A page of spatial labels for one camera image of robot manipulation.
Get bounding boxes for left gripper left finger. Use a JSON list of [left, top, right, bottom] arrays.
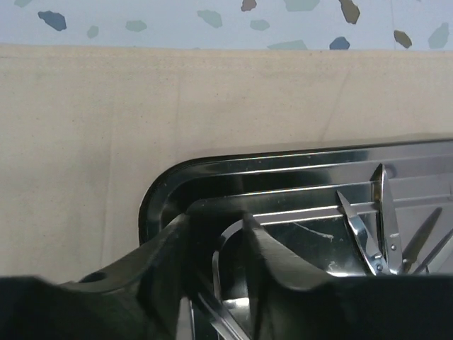
[[1, 214, 190, 339]]

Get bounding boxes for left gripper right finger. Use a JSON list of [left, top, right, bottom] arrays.
[[242, 215, 452, 339]]

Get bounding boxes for steel surgical scissors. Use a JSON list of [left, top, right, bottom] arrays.
[[336, 164, 403, 276]]

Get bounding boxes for steel instrument tray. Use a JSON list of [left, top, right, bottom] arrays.
[[138, 139, 452, 330]]

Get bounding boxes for beige cloth wrap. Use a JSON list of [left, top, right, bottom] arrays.
[[1, 45, 452, 282]]

